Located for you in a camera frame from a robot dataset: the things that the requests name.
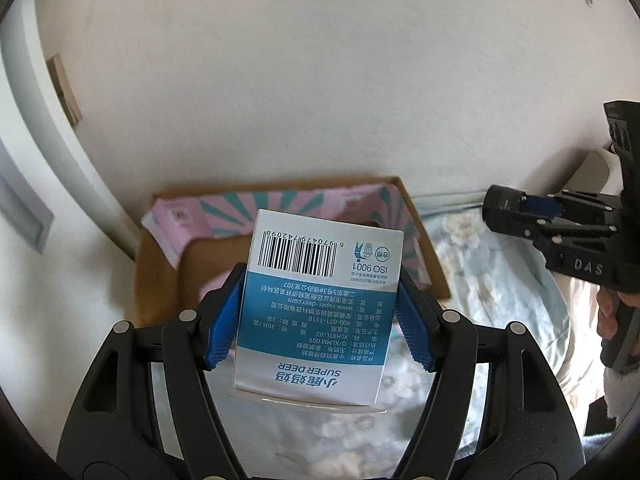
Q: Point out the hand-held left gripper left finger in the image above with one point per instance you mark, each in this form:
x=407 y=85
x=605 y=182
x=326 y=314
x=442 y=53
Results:
x=224 y=322

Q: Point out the person's right hand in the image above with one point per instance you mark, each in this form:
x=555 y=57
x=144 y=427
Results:
x=606 y=312

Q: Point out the pink striped packet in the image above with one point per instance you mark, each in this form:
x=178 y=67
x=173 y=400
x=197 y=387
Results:
x=220 y=215

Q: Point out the white door frame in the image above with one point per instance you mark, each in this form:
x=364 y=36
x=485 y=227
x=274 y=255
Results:
x=52 y=125

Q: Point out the brown cardboard piece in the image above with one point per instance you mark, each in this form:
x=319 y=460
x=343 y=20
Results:
x=64 y=89

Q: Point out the brown cardboard box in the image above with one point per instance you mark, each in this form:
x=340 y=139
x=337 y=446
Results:
x=155 y=280

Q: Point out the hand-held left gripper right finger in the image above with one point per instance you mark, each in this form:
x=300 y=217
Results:
x=413 y=326

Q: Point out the floral blanket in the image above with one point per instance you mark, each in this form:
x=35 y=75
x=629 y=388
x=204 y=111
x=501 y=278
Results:
x=492 y=285

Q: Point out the grey window frame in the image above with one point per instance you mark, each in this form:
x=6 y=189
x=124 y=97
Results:
x=25 y=205

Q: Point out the white and blue carton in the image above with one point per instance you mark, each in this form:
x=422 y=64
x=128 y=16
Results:
x=315 y=305

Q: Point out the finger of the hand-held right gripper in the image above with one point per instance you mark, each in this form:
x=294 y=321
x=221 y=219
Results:
x=505 y=212
x=542 y=204

